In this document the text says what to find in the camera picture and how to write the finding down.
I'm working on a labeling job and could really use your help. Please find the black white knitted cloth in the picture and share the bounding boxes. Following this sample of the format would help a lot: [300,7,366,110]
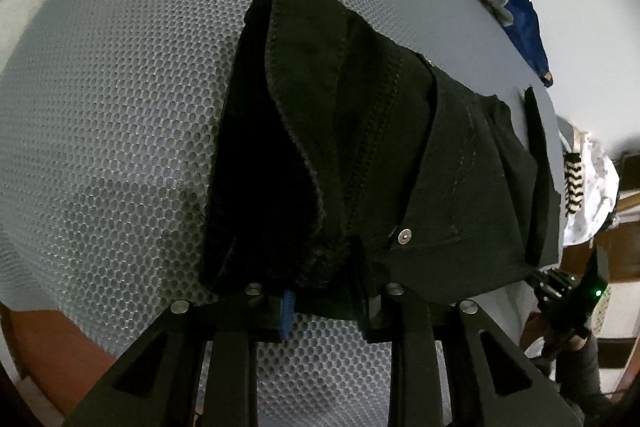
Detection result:
[563,152,585,216]

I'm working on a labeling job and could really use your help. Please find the grey honeycomb mesh mattress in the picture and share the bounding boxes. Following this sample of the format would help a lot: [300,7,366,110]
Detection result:
[1,0,561,426]

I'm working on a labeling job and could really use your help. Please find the person's right hand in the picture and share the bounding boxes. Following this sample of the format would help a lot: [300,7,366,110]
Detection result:
[520,310,591,351]

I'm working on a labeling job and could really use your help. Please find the brown wooden bed frame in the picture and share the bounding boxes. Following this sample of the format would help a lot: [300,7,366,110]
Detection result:
[1,307,116,416]

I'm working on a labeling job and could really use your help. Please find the black denim pants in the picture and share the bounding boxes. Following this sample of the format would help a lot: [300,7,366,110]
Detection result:
[198,0,560,319]

